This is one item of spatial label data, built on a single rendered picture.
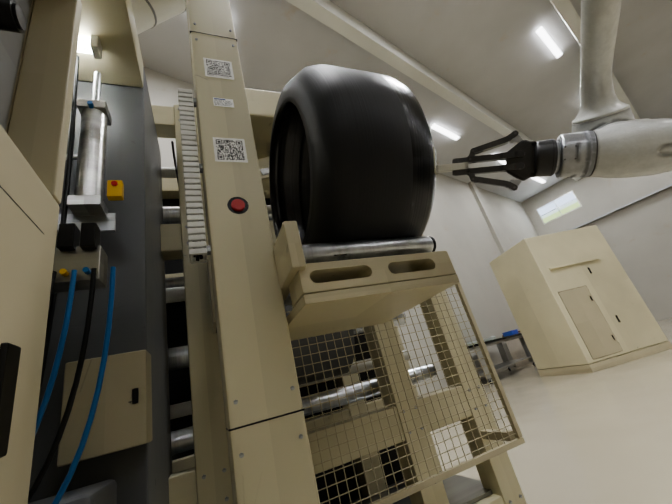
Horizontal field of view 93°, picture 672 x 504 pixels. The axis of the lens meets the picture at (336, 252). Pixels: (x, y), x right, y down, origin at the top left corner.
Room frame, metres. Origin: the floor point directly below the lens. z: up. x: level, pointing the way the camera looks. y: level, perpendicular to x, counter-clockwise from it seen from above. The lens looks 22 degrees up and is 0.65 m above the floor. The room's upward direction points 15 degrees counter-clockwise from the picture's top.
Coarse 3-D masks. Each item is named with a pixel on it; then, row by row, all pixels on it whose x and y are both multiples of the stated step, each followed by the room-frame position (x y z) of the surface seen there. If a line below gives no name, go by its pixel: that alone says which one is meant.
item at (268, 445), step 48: (192, 0) 0.58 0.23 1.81; (192, 48) 0.58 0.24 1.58; (240, 96) 0.62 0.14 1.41; (240, 192) 0.61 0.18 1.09; (240, 240) 0.60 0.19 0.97; (240, 288) 0.60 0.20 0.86; (240, 336) 0.59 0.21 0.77; (288, 336) 0.63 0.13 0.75; (240, 384) 0.59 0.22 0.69; (288, 384) 0.62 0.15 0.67; (240, 432) 0.58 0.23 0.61; (288, 432) 0.62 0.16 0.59; (240, 480) 0.58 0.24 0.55; (288, 480) 0.61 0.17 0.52
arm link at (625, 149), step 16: (608, 128) 0.52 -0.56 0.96; (624, 128) 0.51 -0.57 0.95; (640, 128) 0.50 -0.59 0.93; (656, 128) 0.50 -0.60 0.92; (608, 144) 0.52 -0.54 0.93; (624, 144) 0.52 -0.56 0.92; (640, 144) 0.51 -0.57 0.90; (656, 144) 0.50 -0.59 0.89; (608, 160) 0.54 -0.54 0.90; (624, 160) 0.53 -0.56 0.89; (640, 160) 0.53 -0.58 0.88; (656, 160) 0.52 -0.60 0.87; (592, 176) 0.59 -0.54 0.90; (608, 176) 0.57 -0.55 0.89; (624, 176) 0.57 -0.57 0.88; (640, 176) 0.57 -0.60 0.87
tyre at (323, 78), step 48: (288, 96) 0.60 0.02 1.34; (336, 96) 0.50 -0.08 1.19; (384, 96) 0.55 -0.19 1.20; (288, 144) 0.88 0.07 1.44; (336, 144) 0.52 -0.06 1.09; (384, 144) 0.55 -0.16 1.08; (432, 144) 0.62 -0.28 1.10; (288, 192) 1.00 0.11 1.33; (336, 192) 0.57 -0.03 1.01; (384, 192) 0.60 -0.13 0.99; (432, 192) 0.67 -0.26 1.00; (336, 240) 0.65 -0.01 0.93
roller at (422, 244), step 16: (368, 240) 0.65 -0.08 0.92; (384, 240) 0.66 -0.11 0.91; (400, 240) 0.68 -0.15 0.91; (416, 240) 0.70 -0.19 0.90; (432, 240) 0.72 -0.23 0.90; (304, 256) 0.58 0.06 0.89; (320, 256) 0.60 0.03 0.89; (336, 256) 0.61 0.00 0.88; (352, 256) 0.63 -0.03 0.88; (368, 256) 0.65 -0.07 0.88
